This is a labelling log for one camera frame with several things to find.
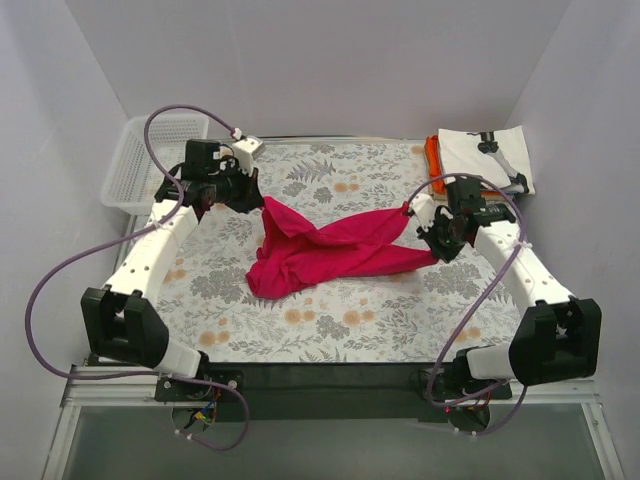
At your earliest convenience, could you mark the white printed folded t shirt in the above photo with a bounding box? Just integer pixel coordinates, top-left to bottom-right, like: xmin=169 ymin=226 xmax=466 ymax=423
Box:
xmin=438 ymin=125 xmax=535 ymax=195

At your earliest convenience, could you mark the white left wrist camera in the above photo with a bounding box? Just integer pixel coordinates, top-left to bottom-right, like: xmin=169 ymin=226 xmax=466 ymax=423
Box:
xmin=231 ymin=128 xmax=265 ymax=176

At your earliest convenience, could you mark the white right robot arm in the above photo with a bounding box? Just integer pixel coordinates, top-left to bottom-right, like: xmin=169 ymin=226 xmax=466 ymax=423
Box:
xmin=408 ymin=173 xmax=602 ymax=407

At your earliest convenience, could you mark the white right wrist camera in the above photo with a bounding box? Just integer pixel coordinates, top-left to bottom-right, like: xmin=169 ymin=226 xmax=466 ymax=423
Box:
xmin=404 ymin=193 xmax=439 ymax=230

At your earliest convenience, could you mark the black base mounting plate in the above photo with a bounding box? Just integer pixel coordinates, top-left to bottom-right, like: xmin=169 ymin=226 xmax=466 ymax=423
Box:
xmin=154 ymin=362 xmax=489 ymax=423

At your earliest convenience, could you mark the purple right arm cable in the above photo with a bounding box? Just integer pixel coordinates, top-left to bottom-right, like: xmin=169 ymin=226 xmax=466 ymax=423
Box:
xmin=410 ymin=172 xmax=532 ymax=437

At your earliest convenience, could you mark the magenta t shirt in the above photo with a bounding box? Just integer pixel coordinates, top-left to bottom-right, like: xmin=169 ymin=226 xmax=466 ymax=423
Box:
xmin=246 ymin=197 xmax=438 ymax=300

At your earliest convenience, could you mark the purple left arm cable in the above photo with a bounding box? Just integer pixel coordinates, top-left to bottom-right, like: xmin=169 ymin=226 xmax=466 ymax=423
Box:
xmin=24 ymin=104 xmax=250 ymax=452

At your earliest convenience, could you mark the orange folded t shirt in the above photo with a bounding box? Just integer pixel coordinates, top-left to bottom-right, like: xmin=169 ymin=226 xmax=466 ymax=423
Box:
xmin=425 ymin=135 xmax=446 ymax=195

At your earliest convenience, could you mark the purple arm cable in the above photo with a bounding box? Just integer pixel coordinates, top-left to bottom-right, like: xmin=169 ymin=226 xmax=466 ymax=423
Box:
xmin=24 ymin=104 xmax=250 ymax=452
xmin=410 ymin=172 xmax=532 ymax=437

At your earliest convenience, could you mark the white plastic basket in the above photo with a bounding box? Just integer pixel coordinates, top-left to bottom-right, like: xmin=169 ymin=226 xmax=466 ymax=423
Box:
xmin=100 ymin=113 xmax=209 ymax=216

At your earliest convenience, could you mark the aluminium frame rail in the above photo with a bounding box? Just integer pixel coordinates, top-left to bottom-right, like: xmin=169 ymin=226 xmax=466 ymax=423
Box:
xmin=44 ymin=365 xmax=626 ymax=479

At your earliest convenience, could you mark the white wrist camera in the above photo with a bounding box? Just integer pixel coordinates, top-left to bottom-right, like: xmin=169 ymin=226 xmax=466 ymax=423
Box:
xmin=404 ymin=193 xmax=439 ymax=230
xmin=231 ymin=128 xmax=265 ymax=176

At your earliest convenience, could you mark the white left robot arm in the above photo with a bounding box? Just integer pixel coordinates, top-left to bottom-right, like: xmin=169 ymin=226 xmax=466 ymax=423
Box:
xmin=81 ymin=137 xmax=264 ymax=400

